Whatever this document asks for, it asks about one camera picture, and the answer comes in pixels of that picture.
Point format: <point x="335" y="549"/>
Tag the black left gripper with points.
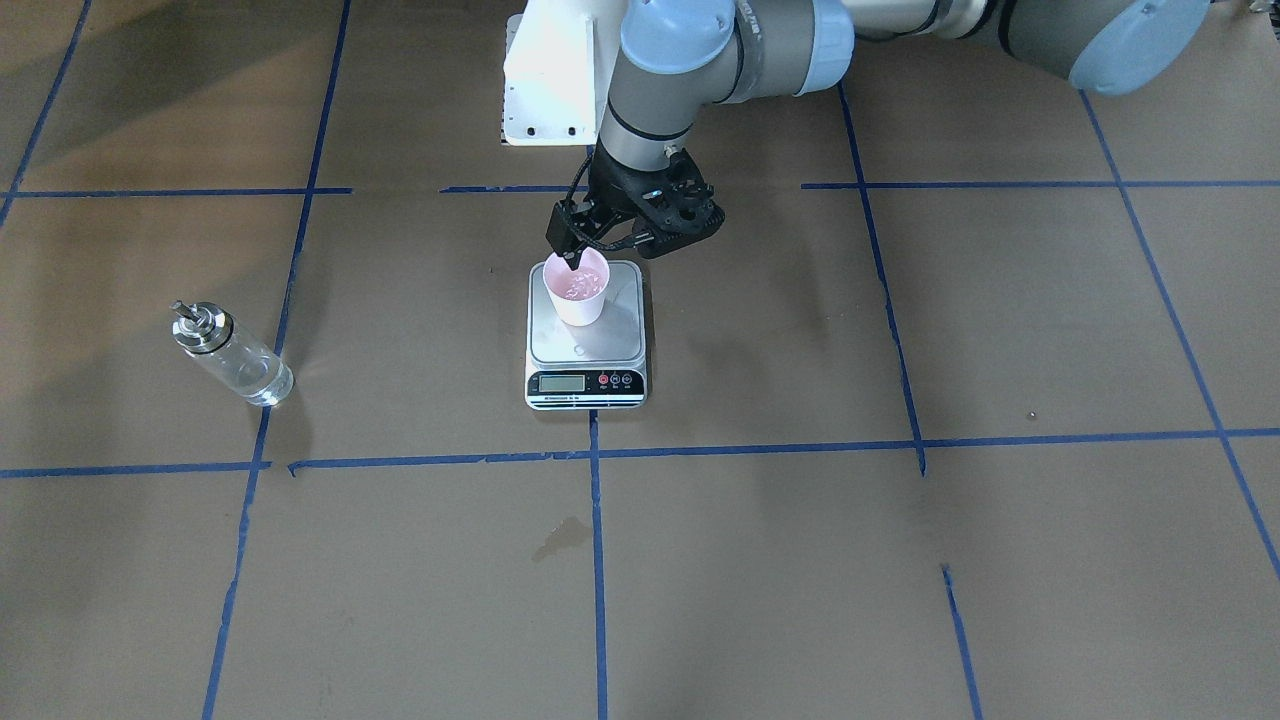
<point x="607" y="183"/>

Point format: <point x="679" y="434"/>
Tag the pink plastic cup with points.
<point x="577" y="295"/>

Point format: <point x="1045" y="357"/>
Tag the clear glass sauce bottle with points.
<point x="220" y="345"/>

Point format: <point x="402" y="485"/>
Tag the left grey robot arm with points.
<point x="676" y="57"/>

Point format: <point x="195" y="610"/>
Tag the silver digital kitchen scale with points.
<point x="585" y="354"/>

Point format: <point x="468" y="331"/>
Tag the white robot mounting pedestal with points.
<point x="559" y="62"/>

